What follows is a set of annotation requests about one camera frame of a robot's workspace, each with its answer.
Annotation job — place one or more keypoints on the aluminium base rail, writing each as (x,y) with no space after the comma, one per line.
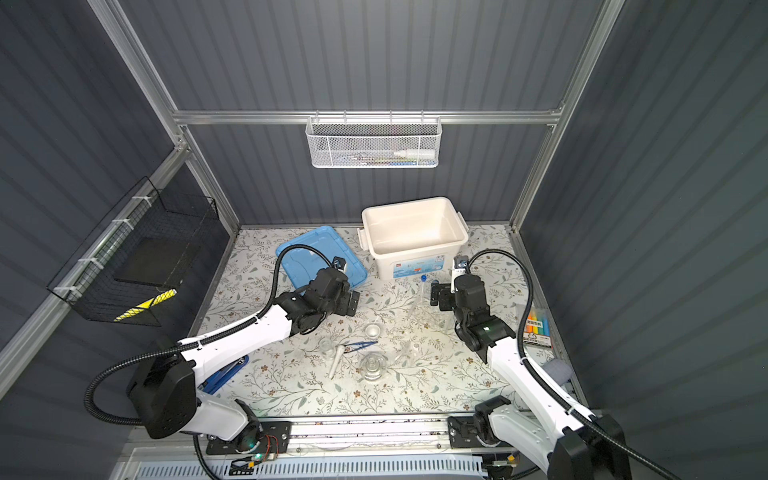
(318,436)

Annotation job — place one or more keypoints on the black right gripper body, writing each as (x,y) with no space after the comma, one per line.
(448,301)

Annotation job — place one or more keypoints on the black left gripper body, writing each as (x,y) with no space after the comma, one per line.
(343,306)

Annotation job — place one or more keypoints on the white bottle in basket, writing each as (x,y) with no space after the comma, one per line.
(416,155)

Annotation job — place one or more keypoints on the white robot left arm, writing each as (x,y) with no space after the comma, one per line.
(169,394)

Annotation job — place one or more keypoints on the white wire mesh basket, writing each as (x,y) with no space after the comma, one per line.
(369,145)

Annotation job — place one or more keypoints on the black wire mesh basket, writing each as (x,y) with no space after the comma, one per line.
(140,262)

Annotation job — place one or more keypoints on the blue tweezers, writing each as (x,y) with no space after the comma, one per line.
(357,346)

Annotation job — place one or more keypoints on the white plastic storage box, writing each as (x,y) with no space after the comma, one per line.
(412,238)

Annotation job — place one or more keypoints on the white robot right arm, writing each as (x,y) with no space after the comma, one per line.
(560,436)

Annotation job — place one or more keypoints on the grey oval sponge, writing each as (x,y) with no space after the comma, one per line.
(558,370)

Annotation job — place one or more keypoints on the clear glass flask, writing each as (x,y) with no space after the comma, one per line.
(373,366)

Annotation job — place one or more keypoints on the coloured marker set box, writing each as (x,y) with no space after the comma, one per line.
(537,330)

